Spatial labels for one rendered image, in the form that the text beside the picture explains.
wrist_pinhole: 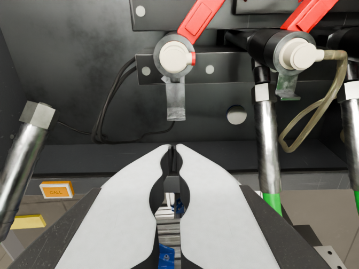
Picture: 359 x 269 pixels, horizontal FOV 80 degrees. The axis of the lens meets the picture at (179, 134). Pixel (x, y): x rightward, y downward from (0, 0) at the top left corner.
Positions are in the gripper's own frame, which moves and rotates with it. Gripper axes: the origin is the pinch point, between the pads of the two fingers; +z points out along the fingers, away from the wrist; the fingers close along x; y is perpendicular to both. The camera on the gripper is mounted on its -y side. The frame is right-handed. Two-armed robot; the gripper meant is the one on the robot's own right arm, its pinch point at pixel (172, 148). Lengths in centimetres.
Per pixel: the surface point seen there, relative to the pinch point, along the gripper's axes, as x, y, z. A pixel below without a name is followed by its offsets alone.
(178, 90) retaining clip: 0.4, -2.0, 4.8
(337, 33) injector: 15.1, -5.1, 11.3
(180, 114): 0.5, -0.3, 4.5
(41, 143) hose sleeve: -9.4, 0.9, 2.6
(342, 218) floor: 132, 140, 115
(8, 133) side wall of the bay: -30.8, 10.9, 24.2
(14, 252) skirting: -144, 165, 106
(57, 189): -21.4, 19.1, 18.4
